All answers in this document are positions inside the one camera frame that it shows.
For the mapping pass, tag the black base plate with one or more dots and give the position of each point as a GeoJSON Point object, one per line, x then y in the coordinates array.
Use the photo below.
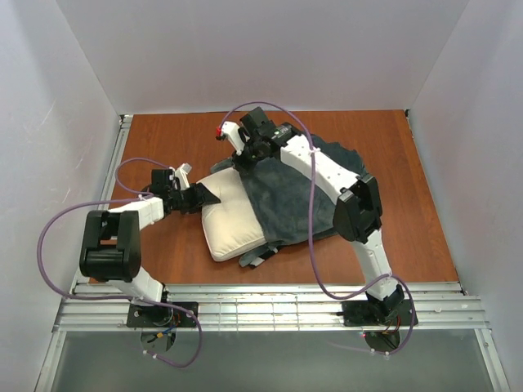
{"type": "Point", "coordinates": [359, 312]}
{"type": "Point", "coordinates": [153, 316]}

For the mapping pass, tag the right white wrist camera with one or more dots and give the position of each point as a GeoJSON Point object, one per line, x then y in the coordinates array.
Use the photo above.
{"type": "Point", "coordinates": [230, 131]}

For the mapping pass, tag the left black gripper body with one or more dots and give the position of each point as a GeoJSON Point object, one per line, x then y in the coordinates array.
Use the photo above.
{"type": "Point", "coordinates": [194, 197]}

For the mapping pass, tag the aluminium rail frame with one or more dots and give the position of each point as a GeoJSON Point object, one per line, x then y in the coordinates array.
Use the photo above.
{"type": "Point", "coordinates": [272, 329]}

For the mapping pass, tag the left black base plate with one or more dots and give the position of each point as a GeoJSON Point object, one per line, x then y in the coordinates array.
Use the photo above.
{"type": "Point", "coordinates": [153, 316]}

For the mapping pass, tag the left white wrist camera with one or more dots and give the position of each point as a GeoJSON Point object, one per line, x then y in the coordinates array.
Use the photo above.
{"type": "Point", "coordinates": [179, 176]}

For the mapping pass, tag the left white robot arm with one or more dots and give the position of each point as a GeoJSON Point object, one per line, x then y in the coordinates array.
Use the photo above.
{"type": "Point", "coordinates": [111, 248]}

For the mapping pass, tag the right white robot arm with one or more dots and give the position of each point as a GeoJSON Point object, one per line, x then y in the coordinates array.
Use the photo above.
{"type": "Point", "coordinates": [356, 199]}

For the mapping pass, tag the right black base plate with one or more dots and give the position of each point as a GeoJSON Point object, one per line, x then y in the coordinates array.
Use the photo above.
{"type": "Point", "coordinates": [359, 312]}

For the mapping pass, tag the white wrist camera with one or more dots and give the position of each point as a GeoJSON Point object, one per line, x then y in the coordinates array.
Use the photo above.
{"type": "Point", "coordinates": [230, 131]}
{"type": "Point", "coordinates": [179, 176]}

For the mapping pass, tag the cream bear print pillow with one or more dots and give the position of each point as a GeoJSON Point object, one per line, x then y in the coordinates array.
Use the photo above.
{"type": "Point", "coordinates": [230, 227]}

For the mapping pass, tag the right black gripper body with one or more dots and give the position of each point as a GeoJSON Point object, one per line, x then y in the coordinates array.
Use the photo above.
{"type": "Point", "coordinates": [243, 160]}

